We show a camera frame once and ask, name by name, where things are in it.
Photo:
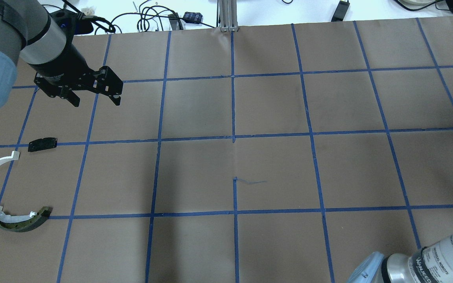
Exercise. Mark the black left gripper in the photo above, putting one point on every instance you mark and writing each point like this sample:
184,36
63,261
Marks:
66,59

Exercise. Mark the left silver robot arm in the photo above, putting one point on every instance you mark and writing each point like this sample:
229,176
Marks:
44,41

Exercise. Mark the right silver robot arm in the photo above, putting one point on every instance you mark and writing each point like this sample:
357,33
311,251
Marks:
266,181

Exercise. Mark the black flat brake pad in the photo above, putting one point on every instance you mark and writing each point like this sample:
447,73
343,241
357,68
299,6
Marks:
42,144

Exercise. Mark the olive green brake shoe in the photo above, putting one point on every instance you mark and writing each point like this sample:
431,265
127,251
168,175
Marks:
24,223

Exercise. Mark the black power adapter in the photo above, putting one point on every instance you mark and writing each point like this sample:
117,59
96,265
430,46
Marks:
340,11

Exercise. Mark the aluminium frame post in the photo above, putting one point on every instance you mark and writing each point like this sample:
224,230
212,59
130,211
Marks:
228,16

